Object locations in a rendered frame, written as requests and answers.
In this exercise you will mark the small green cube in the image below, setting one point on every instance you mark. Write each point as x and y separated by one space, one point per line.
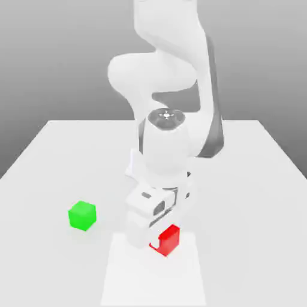
82 215

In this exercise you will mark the small red cube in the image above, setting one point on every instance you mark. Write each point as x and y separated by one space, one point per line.
170 242

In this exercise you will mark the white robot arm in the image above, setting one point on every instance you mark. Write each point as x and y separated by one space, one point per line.
168 139

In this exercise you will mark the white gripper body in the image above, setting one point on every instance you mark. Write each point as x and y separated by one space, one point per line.
138 230

